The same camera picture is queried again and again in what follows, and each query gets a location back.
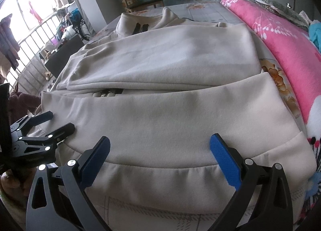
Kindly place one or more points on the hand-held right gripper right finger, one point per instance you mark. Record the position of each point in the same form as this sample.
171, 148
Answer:
225, 163

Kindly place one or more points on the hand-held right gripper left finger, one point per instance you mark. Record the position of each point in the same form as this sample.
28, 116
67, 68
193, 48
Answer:
96, 160

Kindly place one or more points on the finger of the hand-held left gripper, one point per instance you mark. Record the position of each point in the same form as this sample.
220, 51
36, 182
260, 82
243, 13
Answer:
62, 130
35, 120

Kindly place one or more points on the beige zip jacket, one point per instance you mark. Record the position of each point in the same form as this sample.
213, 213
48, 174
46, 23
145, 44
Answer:
175, 120

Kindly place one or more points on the black cabinet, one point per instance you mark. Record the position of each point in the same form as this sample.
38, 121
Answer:
65, 55

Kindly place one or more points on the dark hanging garment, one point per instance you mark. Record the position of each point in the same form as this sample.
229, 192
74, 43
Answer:
8, 43

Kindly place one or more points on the purple cup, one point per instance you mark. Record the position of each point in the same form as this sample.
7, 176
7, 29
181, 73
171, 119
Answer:
54, 41

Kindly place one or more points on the metal railing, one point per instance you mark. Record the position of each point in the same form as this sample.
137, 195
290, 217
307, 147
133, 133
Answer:
32, 38

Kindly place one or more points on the red hanging garment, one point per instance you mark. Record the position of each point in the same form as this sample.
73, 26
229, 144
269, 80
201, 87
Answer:
35, 13

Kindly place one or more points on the blue bag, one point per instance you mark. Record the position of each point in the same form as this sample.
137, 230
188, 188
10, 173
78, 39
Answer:
75, 17

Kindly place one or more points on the pink floral blanket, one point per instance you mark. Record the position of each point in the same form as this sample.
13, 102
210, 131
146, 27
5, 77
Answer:
283, 53

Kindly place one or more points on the blue patterned cloth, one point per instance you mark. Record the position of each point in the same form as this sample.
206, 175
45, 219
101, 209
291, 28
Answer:
316, 33

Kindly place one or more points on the grey fuzzy blanket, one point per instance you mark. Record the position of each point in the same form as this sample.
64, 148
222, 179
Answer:
280, 8

